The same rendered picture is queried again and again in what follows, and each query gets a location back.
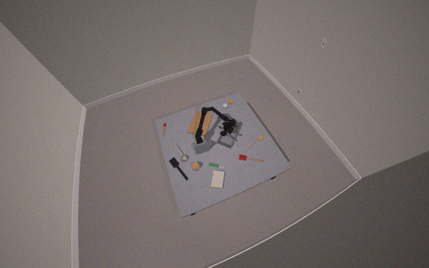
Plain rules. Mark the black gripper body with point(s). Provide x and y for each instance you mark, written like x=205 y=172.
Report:
x=223 y=133

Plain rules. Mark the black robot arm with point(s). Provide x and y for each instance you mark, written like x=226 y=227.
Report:
x=225 y=118

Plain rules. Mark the black spatula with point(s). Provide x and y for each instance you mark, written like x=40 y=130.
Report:
x=175 y=164

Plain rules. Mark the red spatula with wooden handle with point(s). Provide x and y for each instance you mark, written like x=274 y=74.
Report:
x=242 y=157

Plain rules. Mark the light brown wooden board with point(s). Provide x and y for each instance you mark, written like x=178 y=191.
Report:
x=196 y=120

